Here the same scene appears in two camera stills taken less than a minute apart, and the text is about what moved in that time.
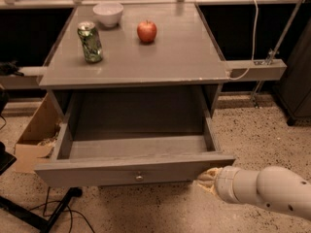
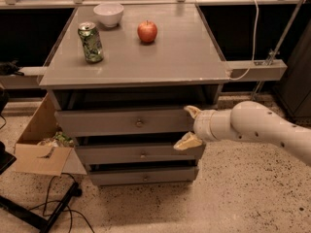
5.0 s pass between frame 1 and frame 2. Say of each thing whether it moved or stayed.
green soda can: stayed
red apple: stayed
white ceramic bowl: stayed
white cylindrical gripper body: moved
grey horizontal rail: stayed
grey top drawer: moved
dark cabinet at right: stayed
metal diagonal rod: stayed
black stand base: stayed
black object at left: stayed
